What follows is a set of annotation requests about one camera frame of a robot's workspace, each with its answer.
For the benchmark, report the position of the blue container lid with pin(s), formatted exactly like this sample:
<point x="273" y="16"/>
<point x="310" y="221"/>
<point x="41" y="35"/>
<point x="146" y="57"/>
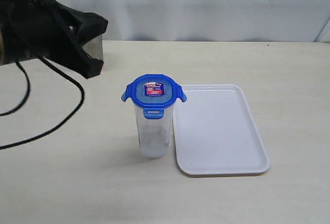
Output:
<point x="154" y="93"/>

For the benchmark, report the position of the clear plastic container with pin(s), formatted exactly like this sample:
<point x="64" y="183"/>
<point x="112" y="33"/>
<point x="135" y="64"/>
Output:
<point x="154" y="125"/>

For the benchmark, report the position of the stainless steel cup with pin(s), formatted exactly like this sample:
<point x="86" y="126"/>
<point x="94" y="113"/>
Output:
<point x="95" y="48"/>

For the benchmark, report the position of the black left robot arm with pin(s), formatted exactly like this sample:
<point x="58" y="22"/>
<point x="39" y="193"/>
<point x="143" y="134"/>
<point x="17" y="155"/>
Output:
<point x="49" y="29"/>

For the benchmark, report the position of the white plastic tray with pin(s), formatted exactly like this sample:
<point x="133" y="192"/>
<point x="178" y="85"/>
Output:
<point x="215" y="133"/>

